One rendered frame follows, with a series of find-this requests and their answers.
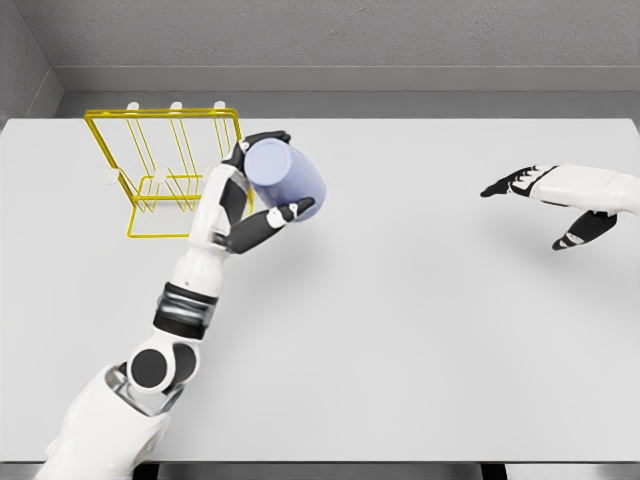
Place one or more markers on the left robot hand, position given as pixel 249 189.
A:
pixel 212 210

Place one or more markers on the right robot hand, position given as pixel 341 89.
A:
pixel 575 187

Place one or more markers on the lavender blue cup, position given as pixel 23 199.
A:
pixel 287 177

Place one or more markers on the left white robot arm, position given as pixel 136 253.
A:
pixel 187 295

